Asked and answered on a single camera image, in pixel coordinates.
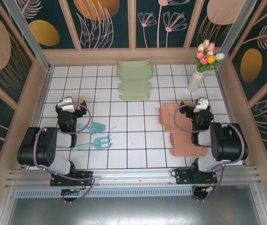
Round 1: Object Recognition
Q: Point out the pink paper box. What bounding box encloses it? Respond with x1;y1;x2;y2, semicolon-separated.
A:
158;102;208;157

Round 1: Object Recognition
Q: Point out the green paper box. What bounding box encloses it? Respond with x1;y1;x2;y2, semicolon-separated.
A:
116;59;154;102

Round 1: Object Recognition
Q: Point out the blue toy shovel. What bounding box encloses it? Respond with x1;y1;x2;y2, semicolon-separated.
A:
76;122;106;135

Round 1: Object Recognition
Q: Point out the white ribbed vase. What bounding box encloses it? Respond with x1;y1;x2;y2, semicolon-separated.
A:
186;69;205;94

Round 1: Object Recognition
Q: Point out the blue toy garden fork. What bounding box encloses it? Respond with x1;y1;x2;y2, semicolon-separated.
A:
72;136;113;152

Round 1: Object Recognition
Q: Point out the artificial tulip bouquet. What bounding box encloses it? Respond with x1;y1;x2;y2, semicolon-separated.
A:
193;39;226;74

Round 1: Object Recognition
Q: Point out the grey metal sheet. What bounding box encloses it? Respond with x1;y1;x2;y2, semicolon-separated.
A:
5;198;264;225

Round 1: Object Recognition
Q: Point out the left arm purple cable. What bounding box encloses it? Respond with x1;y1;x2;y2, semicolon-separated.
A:
33;103;95;203

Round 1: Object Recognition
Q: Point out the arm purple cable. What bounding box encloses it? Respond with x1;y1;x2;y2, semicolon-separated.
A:
173;104;246;203
33;103;95;203

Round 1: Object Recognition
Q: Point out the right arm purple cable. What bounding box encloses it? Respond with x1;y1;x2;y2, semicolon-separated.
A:
173;104;246;203

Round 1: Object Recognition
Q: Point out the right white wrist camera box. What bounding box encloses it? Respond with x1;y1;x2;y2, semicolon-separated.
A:
193;98;209;113

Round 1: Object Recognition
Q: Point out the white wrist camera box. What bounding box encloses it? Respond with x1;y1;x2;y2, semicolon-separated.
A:
193;98;209;113
58;97;76;113

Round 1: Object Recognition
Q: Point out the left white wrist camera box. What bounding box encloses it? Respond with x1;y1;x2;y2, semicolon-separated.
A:
58;97;76;113

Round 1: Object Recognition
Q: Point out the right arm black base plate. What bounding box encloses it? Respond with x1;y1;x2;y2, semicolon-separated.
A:
175;167;218;185

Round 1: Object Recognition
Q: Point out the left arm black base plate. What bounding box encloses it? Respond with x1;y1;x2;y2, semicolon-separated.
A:
50;170;94;187

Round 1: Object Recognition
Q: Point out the aluminium corner post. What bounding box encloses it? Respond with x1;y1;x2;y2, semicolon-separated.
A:
1;0;54;72
214;0;259;71

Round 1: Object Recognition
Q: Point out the aluminium front rail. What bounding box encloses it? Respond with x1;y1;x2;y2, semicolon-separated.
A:
5;165;262;189

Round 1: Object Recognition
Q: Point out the slotted grey cable duct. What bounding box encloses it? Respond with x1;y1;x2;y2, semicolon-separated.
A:
15;187;194;199

